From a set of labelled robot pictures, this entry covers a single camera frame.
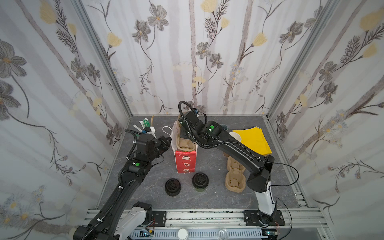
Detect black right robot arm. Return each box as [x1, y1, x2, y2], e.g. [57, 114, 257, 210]
[178, 101, 299, 228]

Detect small teal cup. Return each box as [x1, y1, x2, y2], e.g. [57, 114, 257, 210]
[221, 124, 228, 131]

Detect black cup lid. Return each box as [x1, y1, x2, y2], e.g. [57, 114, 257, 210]
[192, 173, 209, 188]

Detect red white paper bag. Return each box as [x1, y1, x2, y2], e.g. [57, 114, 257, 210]
[162, 122, 198, 174]

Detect green wrapped straw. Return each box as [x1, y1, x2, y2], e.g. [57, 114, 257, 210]
[143, 118, 151, 128]

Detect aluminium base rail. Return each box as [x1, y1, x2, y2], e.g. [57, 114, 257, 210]
[74, 207, 335, 240]

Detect yellow paper napkins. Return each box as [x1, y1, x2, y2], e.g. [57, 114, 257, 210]
[233, 127, 272, 156]

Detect single pulp cup carrier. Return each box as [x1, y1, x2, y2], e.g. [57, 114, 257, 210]
[175, 121, 197, 152]

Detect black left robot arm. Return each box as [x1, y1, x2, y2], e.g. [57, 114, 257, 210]
[73, 130, 172, 240]

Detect stack of black cup lids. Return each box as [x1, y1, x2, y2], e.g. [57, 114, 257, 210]
[165, 178, 181, 197]

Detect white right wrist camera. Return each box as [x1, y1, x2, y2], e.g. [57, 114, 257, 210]
[194, 108, 200, 117]

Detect stack of pulp cup carriers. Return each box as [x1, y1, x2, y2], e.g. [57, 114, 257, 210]
[225, 157, 246, 193]

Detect stack of paper cups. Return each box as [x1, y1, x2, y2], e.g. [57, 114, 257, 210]
[223, 132, 242, 158]

